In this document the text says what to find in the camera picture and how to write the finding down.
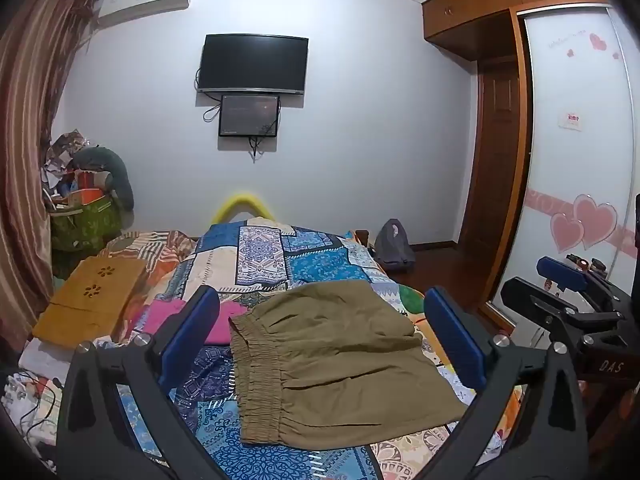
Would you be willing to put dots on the olive green pants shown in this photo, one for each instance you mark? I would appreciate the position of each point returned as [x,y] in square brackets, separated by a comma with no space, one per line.
[325,350]

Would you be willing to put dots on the white heart-print sliding door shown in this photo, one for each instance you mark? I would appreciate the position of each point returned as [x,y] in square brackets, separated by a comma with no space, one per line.
[575,135]

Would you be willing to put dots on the green storage bag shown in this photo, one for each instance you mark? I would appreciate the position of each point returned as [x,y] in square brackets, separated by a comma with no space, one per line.
[85,222]

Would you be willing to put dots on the pile of crumpled paper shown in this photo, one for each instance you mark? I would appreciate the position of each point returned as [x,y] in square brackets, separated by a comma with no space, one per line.
[65,152]

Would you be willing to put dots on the small black wall monitor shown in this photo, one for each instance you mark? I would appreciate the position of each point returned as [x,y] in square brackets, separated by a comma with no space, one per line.
[249,115]

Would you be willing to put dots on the blue patchwork blanket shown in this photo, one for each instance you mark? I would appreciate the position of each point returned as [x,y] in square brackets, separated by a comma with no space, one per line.
[310,265]

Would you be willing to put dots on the wooden folding table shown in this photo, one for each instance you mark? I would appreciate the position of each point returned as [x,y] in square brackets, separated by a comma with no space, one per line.
[87,300]

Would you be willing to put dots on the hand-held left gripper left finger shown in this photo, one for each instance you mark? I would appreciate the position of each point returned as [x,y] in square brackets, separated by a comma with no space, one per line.
[192,332]

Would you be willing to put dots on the black wall television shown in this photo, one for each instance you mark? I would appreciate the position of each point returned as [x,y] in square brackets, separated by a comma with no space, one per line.
[252,62]

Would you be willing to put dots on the white air conditioner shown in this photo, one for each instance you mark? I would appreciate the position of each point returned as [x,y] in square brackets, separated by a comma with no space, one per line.
[145,2]

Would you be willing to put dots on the striped brown curtain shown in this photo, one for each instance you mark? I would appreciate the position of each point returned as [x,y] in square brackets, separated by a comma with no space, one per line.
[25,135]

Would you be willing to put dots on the small label sticker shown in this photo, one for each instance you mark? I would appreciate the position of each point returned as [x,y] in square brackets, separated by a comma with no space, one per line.
[570,121]

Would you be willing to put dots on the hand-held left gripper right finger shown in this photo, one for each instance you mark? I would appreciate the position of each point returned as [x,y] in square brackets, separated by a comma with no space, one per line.
[452,340]

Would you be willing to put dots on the striped orange quilt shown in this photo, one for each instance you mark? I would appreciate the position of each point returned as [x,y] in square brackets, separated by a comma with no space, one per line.
[155,250]

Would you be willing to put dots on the grey bag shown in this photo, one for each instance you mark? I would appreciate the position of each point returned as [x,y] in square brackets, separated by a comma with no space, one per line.
[395,247]

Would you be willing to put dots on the wooden door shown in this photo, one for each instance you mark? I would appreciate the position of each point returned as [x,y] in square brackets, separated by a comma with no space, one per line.
[495,160]

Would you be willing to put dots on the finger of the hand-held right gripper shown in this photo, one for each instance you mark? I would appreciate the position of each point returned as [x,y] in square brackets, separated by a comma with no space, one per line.
[562,272]
[525,300]

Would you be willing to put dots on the wooden wardrobe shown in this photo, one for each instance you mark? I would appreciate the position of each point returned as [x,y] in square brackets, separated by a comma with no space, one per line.
[500,5]

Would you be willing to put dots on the pink cloth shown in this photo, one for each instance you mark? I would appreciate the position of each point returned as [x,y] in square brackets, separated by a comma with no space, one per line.
[220,320]

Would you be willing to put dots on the yellow foam arc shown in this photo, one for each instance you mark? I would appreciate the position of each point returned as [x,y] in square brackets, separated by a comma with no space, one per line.
[245,204]

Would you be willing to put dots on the white cloth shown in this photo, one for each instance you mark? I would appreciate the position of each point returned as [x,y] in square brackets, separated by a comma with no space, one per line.
[45,360]

